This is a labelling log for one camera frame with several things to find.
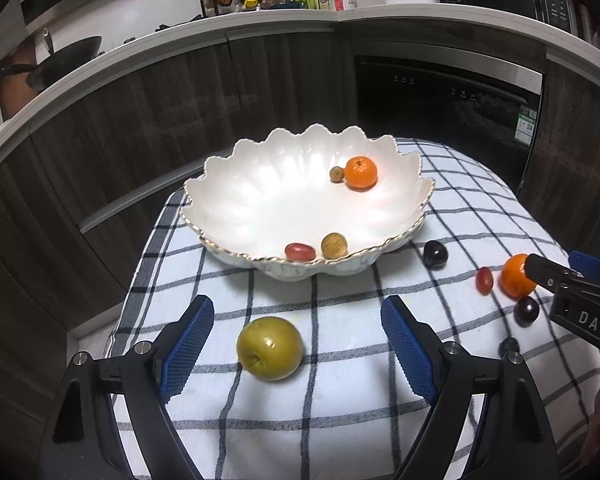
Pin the dark purple grape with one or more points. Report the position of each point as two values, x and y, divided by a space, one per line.
508 346
435 253

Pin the black white checkered cloth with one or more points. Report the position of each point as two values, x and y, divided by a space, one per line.
330 410

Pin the black built-in dishwasher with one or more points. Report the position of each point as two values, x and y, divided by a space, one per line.
430 110

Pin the red grape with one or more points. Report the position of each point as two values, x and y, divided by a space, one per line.
484 280
300 252

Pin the narrow dark wood cabinet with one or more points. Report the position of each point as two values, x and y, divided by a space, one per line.
575 160

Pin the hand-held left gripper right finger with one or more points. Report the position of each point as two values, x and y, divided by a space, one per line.
410 350

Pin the green apple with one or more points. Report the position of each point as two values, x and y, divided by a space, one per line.
269 349

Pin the white scalloped bowl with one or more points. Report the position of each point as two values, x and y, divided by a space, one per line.
270 200

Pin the black wok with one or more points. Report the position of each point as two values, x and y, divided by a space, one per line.
65 62

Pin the green plastic container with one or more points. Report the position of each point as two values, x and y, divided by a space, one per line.
309 1

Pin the white kitchen countertop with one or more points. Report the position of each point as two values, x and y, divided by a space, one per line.
280 20

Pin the white upright trays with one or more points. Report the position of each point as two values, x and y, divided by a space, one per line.
582 22

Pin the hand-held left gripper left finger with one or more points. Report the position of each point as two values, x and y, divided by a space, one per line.
185 350

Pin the black gas stove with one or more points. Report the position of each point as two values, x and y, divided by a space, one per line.
172 24

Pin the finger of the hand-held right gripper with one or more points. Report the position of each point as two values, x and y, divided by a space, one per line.
550 272
590 265

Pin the brown wooden cutting board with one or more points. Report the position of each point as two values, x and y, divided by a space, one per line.
12 95

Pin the orange mandarin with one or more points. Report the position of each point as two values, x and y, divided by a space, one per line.
361 172
516 277

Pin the dark plum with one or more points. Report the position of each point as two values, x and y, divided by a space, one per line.
525 309

